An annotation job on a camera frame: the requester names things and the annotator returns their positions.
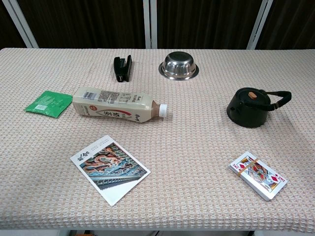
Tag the beige waffle tablecloth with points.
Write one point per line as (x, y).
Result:
(172, 147)

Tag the stainless steel bowl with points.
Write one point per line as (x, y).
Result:
(179, 65)

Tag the dragon picture postcard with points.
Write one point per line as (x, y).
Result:
(110, 169)

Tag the dark curtain panel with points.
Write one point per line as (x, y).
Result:
(209, 24)
(7, 29)
(86, 24)
(295, 24)

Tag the white frame post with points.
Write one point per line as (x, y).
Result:
(21, 27)
(147, 24)
(260, 24)

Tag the green sachet packet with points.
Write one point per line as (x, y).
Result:
(46, 104)

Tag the black stapler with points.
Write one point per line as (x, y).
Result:
(122, 68)

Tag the milk tea bottle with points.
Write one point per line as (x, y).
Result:
(110, 105)

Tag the king playing card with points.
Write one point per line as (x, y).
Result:
(258, 175)

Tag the black round object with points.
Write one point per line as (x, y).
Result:
(248, 113)

